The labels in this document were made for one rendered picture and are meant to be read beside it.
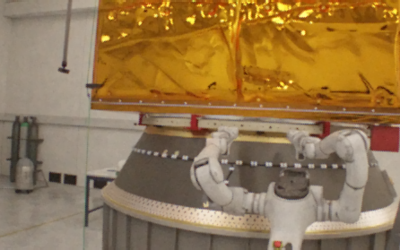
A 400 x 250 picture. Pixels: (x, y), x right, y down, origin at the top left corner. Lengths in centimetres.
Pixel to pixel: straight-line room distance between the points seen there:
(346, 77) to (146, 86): 119
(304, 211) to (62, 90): 869
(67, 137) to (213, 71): 760
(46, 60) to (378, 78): 893
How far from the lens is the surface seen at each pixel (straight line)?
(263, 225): 204
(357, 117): 224
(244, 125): 220
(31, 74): 1054
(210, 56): 236
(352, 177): 148
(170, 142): 242
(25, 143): 1024
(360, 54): 223
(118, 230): 257
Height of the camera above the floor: 168
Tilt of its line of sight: 1 degrees up
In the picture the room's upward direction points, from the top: 3 degrees clockwise
